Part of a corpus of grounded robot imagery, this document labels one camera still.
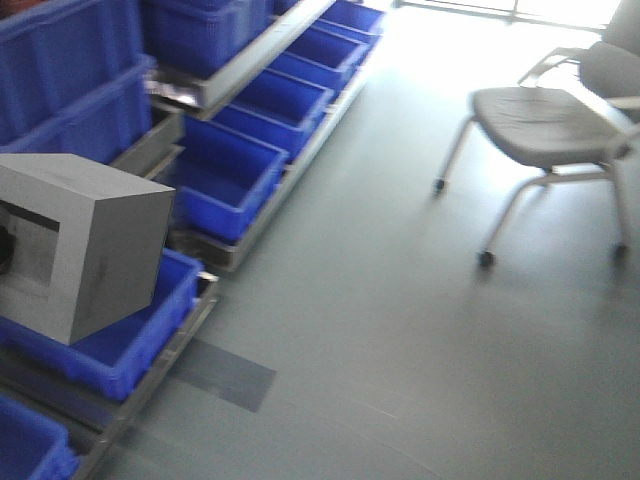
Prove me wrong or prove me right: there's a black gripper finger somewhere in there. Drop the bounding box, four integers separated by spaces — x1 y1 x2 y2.
0 225 16 273

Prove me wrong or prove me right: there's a gray square hollow base block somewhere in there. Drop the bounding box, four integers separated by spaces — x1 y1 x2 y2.
1 153 175 344

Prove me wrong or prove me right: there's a blue bin under block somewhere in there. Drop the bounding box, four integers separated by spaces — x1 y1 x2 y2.
1 249 204 400

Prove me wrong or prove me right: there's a steel rack with blue bins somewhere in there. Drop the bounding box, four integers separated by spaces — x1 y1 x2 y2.
1 1 374 479

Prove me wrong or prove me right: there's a gray office chair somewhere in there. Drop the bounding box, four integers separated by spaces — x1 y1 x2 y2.
434 1 639 268

